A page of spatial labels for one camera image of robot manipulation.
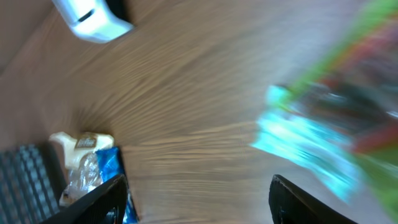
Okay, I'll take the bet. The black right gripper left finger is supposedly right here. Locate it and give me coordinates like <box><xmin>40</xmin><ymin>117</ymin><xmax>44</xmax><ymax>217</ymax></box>
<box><xmin>41</xmin><ymin>174</ymin><xmax>127</xmax><ymax>224</ymax></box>

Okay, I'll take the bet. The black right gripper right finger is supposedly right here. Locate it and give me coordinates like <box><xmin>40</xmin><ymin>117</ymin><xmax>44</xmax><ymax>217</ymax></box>
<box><xmin>269</xmin><ymin>174</ymin><xmax>356</xmax><ymax>224</ymax></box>

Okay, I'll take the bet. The brown nut snack bag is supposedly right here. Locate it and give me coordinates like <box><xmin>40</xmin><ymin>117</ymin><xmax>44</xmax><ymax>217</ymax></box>
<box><xmin>49</xmin><ymin>132</ymin><xmax>114</xmax><ymax>207</ymax></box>

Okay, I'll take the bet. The blue snack bar wrapper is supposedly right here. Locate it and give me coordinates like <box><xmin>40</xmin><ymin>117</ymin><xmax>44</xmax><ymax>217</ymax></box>
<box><xmin>95</xmin><ymin>146</ymin><xmax>139</xmax><ymax>224</ymax></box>

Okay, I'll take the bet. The teal tissue pack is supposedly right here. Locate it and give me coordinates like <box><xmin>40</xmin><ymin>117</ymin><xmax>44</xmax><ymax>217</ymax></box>
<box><xmin>251</xmin><ymin>85</ymin><xmax>362</xmax><ymax>203</ymax></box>

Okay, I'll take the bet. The green candy bag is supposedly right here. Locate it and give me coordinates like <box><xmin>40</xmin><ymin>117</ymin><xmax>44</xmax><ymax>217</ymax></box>
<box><xmin>281</xmin><ymin>1</ymin><xmax>397</xmax><ymax>220</ymax></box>

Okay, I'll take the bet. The white barcode scanner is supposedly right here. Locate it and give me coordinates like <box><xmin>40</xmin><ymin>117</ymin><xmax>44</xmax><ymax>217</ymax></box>
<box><xmin>53</xmin><ymin>0</ymin><xmax>134</xmax><ymax>44</ymax></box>

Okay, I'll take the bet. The grey plastic mesh basket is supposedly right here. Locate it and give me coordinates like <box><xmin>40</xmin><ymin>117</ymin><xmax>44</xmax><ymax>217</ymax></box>
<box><xmin>1</xmin><ymin>142</ymin><xmax>66</xmax><ymax>223</ymax></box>

